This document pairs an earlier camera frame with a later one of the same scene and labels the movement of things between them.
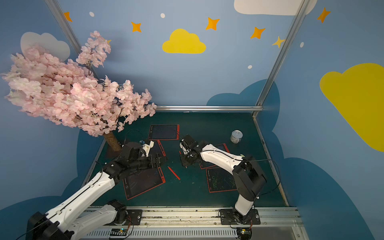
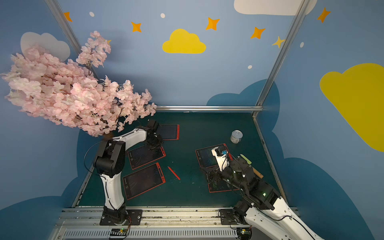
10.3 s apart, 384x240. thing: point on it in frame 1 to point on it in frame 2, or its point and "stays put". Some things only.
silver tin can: [236, 136] stays put
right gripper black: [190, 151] to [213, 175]
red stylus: [174, 174] stays put
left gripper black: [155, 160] to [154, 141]
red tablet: [138, 183] stays put
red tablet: [219, 180] stays put
